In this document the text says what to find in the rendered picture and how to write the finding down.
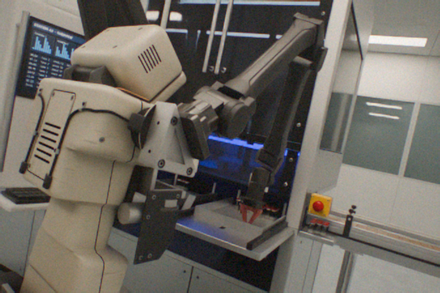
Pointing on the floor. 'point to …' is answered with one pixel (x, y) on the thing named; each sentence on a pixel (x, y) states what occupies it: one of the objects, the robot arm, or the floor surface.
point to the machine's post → (311, 144)
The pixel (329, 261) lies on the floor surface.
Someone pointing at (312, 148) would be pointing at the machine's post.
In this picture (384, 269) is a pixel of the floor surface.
